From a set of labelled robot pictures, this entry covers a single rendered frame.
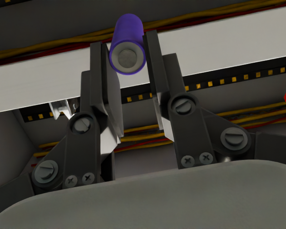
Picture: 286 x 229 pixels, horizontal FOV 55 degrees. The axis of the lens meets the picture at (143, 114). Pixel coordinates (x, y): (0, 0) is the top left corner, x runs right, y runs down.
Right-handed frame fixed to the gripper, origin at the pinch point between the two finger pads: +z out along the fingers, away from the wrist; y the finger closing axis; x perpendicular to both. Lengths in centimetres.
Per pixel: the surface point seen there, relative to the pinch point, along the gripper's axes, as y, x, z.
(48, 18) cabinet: -13.5, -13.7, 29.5
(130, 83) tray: -1.4, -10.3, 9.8
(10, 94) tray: -13.5, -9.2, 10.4
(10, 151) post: -27.4, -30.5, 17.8
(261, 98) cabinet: 20.9, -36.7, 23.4
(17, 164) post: -27.4, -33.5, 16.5
